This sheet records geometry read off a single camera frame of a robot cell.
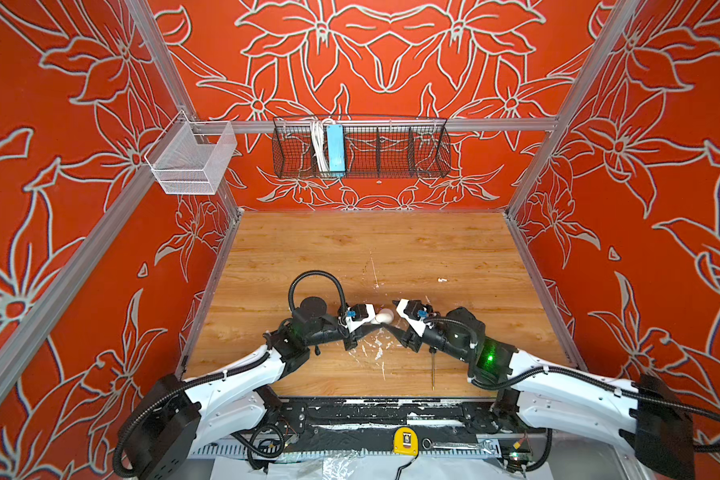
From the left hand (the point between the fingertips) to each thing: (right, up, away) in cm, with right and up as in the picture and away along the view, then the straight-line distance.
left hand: (380, 318), depth 72 cm
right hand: (+2, +2, -1) cm, 3 cm away
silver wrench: (+11, -30, -3) cm, 32 cm away
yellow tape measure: (+6, -28, -4) cm, 29 cm away
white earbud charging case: (+1, +1, -2) cm, 3 cm away
